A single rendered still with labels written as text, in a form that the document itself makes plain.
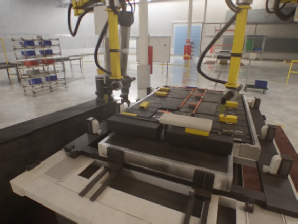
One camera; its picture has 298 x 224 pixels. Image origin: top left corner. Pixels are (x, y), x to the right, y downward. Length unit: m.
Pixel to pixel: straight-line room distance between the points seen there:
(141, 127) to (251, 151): 0.80
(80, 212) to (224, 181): 0.80
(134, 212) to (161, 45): 9.12
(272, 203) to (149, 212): 0.66
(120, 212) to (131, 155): 0.36
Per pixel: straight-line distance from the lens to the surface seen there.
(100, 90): 2.49
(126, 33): 2.28
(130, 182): 1.32
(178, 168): 1.13
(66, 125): 2.19
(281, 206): 1.24
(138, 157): 1.20
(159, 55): 9.79
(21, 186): 1.42
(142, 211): 1.07
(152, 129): 1.27
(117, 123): 1.40
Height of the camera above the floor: 1.66
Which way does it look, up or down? 21 degrees down
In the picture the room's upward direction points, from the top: straight up
